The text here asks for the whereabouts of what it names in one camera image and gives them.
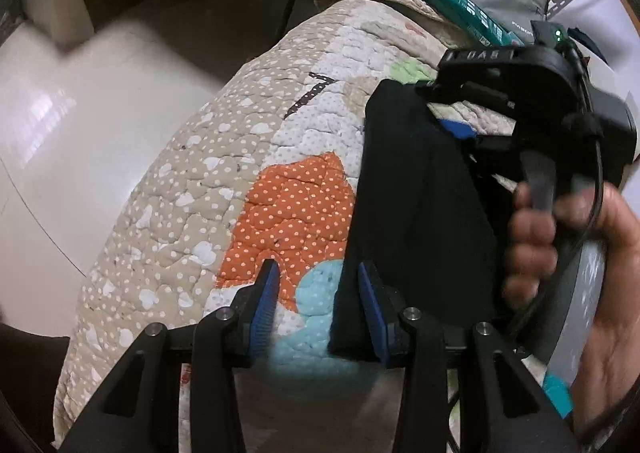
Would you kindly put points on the patchwork quilted mat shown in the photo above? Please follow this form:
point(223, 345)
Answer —
point(200, 183)

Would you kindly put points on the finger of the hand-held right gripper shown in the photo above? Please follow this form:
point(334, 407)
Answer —
point(457, 129)
point(470, 95)

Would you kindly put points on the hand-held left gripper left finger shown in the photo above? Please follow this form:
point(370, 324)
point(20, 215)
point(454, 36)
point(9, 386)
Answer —
point(264, 305)

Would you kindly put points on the black pants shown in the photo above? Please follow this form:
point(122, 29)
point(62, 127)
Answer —
point(425, 213)

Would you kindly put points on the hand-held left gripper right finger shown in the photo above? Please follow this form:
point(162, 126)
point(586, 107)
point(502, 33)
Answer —
point(374, 315)

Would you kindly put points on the white cloth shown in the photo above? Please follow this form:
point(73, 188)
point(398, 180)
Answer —
point(600, 23)

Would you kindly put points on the person's right hand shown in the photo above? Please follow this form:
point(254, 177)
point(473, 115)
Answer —
point(620, 283)

